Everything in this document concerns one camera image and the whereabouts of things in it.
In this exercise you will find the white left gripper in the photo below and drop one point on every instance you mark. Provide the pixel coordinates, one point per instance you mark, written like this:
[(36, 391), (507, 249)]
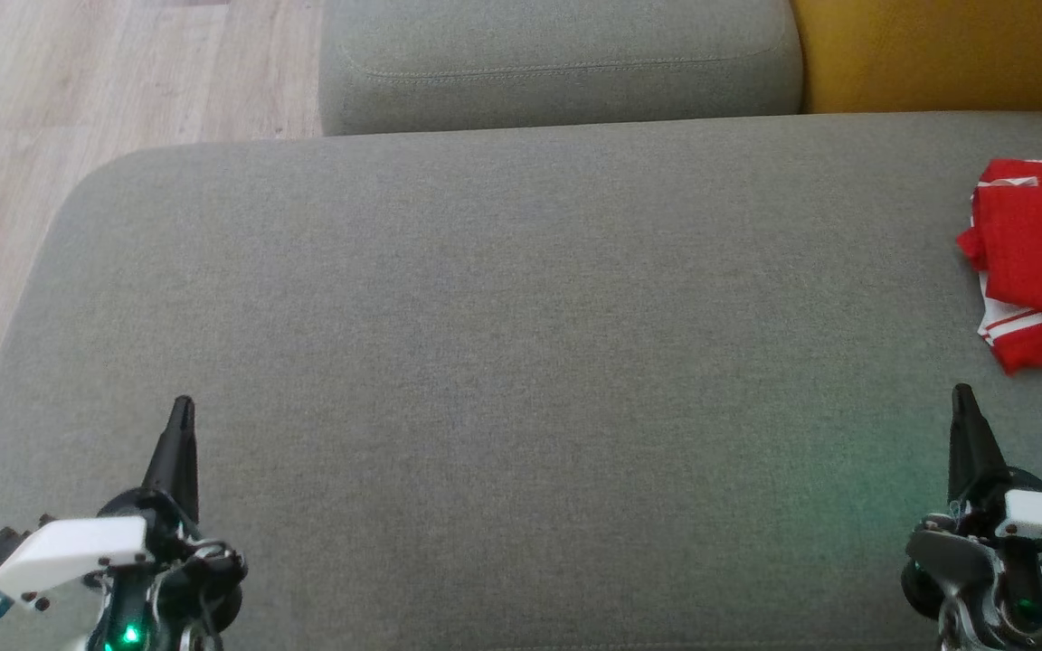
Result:
[(78, 551)]

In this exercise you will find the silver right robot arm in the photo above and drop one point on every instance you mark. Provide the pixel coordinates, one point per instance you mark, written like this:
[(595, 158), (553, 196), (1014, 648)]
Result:
[(964, 570)]

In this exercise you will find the grey sofa back cushion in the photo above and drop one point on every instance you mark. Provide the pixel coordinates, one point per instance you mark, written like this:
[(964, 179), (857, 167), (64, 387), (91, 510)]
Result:
[(557, 63)]

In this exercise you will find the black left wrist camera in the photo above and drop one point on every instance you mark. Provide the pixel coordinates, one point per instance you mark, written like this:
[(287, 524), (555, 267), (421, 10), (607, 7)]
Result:
[(1, 551)]

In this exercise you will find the yellow sofa cushion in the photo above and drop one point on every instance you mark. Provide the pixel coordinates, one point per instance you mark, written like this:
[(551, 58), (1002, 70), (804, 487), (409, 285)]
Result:
[(946, 54)]

